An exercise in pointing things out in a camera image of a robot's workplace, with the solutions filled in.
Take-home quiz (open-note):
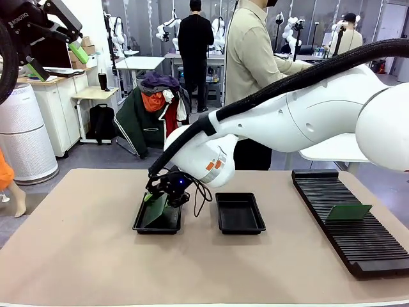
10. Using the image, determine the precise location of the small wooden-top table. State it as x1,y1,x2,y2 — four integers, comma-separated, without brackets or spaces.
70,85,121,145

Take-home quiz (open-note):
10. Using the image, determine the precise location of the black ESD tray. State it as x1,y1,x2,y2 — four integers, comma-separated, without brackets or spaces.
132,191,183,235
215,192,267,235

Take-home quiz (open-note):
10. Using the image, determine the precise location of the dark green jacket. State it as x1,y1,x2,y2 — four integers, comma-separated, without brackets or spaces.
113,86,192,159

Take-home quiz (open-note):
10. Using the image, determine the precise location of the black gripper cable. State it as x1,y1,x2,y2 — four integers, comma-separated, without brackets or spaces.
190,177,213,218

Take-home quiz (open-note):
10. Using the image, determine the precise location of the white desk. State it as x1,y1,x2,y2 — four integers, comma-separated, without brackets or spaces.
114,56,166,87

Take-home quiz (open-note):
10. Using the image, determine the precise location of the black backpack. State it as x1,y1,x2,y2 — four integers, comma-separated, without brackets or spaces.
86,103,116,145

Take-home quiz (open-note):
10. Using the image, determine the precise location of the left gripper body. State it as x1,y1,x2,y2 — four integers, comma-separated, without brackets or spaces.
0,0,45,44

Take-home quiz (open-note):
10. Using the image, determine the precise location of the white side table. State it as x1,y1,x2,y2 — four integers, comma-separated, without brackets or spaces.
298,132,373,175

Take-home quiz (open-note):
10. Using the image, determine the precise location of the person in orange clothes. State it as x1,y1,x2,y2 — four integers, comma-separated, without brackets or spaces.
0,148,27,219

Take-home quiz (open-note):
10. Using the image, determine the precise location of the person with black cap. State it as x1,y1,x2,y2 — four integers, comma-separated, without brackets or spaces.
328,12,364,58

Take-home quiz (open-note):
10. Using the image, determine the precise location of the green circuit board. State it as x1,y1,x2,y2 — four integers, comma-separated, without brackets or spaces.
142,191,169,228
325,203,374,221

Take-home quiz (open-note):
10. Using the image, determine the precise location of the white garment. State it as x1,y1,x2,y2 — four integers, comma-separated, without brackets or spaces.
162,89,188,122

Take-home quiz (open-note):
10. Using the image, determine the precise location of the brown cardboard box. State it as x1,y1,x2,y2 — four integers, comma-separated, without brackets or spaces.
79,36,96,56
68,49,88,70

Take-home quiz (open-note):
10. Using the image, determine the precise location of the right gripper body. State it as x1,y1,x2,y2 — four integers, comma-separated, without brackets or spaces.
158,171,193,198

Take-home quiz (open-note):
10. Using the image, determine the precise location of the person in black clothes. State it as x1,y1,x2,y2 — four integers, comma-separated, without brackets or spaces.
177,0,215,113

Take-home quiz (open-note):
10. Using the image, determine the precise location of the purple garment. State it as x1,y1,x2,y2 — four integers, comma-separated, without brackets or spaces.
140,70,181,93

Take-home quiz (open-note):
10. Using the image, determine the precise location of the black slotted PCB rack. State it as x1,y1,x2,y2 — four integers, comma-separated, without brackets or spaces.
291,168,409,281

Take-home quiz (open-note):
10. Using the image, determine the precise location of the person in beige shirt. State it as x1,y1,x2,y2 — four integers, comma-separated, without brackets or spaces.
224,0,288,171

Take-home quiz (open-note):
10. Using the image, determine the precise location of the orange garment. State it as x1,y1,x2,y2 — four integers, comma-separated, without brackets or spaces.
141,91,166,113

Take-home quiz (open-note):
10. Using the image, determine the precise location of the right forearm in beige sleeve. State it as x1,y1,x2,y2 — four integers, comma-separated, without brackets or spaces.
273,57,314,78

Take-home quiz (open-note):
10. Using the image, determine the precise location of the black corrugated cable conduit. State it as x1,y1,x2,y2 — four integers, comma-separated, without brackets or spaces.
148,38,409,178
0,19,19,106

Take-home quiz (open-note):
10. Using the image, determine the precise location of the black monitor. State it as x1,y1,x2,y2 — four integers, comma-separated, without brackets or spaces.
30,38,73,70

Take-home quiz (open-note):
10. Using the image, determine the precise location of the red garment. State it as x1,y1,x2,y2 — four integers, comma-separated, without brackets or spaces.
164,101,180,138

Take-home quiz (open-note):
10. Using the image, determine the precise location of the white cabinet with wooden top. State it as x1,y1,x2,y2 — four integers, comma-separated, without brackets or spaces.
17,65,98,158

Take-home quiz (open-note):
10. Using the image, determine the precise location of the white cylindrical air purifier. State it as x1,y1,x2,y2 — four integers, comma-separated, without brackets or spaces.
0,82,60,185

